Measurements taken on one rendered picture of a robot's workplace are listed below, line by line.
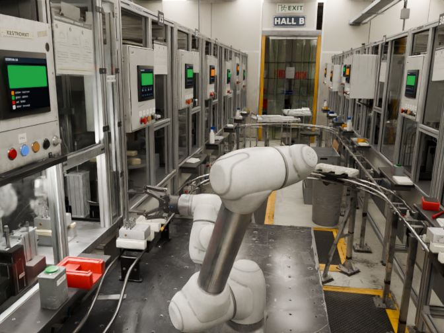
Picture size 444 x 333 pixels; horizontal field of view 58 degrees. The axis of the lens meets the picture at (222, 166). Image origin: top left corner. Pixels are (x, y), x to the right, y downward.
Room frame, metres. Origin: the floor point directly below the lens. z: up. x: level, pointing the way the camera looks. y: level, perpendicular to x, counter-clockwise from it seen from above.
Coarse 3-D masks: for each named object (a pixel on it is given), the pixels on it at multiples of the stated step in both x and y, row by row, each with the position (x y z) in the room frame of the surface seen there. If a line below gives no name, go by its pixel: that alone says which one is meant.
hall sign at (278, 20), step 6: (276, 18) 9.73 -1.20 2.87; (282, 18) 9.71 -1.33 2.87; (288, 18) 9.69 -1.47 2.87; (294, 18) 9.67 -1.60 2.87; (300, 18) 9.65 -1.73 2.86; (276, 24) 9.73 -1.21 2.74; (282, 24) 9.71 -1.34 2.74; (288, 24) 9.69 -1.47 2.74; (294, 24) 9.67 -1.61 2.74; (300, 24) 9.65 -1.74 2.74
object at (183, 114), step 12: (180, 36) 3.36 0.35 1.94; (192, 36) 3.78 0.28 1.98; (180, 48) 3.36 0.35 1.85; (192, 48) 3.75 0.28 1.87; (180, 120) 3.34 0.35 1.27; (192, 120) 4.19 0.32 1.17; (180, 132) 3.34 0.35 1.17; (192, 132) 4.19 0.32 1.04; (180, 144) 3.33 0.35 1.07; (180, 156) 3.33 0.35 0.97
